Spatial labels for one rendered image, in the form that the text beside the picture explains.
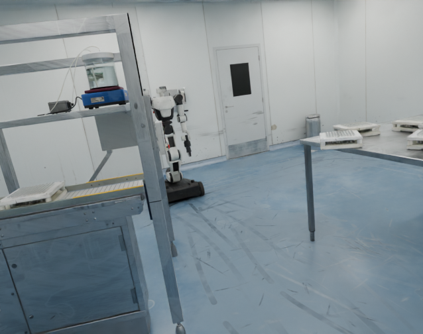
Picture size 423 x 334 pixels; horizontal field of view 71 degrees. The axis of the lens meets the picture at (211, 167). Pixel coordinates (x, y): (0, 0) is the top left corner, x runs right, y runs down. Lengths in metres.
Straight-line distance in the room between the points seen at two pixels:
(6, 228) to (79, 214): 0.34
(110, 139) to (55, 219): 0.48
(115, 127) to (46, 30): 0.55
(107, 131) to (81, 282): 0.83
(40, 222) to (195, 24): 4.74
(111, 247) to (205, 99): 4.33
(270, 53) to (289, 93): 0.92
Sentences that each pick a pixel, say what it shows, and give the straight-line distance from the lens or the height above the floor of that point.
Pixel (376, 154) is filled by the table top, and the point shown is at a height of 0.88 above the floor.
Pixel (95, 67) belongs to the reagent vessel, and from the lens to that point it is 1.60.
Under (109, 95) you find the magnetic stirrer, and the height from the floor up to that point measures 1.39.
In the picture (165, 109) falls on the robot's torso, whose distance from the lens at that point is 3.91.
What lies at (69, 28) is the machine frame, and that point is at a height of 1.67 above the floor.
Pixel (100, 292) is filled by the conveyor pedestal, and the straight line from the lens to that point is 1.87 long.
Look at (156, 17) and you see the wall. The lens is 5.65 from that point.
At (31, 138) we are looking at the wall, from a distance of 5.43.
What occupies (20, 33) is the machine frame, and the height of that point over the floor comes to 1.67.
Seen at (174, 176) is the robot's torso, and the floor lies 0.31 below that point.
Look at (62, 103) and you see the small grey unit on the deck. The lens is 1.69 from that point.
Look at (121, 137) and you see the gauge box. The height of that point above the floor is 1.17.
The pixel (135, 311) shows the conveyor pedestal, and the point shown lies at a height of 0.20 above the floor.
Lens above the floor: 1.34
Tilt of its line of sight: 14 degrees down
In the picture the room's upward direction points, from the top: 8 degrees counter-clockwise
